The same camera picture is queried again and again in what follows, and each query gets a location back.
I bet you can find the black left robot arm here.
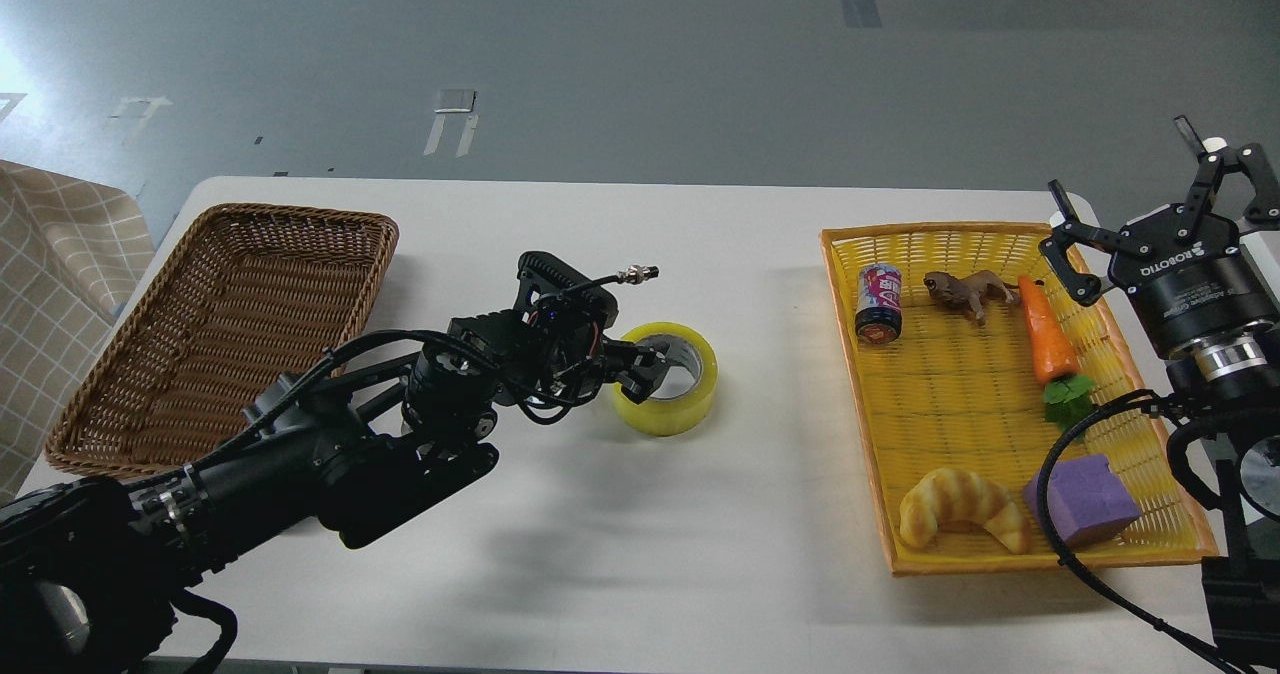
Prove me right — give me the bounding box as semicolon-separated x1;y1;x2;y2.
1;251;669;673

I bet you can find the yellow tape roll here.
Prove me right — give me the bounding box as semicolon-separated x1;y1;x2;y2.
609;320;718;437

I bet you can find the brown toy lion figure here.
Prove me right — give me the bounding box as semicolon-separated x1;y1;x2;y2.
923;270;1021;327

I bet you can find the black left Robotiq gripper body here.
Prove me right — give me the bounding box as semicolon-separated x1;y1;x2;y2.
500;299;618;405

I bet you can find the beige checkered cloth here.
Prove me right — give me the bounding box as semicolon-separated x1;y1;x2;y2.
1;162;154;501

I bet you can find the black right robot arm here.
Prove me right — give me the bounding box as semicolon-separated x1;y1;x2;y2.
1032;115;1279;673

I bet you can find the yellow plastic basket tray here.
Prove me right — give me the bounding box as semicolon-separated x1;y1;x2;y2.
820;223;1219;578

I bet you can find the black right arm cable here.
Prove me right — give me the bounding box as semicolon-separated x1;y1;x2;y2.
1034;390;1251;674

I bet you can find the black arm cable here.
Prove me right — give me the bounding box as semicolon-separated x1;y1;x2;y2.
239;329;561;435
1034;390;1251;674

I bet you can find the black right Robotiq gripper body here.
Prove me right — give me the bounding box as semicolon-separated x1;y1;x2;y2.
1112;206;1277;359

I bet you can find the orange toy carrot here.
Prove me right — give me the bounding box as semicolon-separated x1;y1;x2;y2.
1018;276;1097;434

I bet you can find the brown wicker basket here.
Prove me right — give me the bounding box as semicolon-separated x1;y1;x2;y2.
44;203;399;480

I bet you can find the toy croissant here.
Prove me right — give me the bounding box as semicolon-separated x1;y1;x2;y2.
899;466;1030;555

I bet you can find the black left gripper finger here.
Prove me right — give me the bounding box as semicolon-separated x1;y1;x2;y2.
603;367;663;405
600;340;669;370

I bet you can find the small soda can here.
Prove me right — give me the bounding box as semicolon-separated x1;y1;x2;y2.
854;261;902;345

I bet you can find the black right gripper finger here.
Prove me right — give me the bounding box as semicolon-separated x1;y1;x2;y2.
1172;115;1279;240
1039;179;1151;307

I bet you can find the purple foam block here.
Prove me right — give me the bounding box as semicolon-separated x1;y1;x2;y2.
1046;454;1142;550

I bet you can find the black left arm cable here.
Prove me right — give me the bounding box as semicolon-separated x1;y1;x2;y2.
239;329;561;435

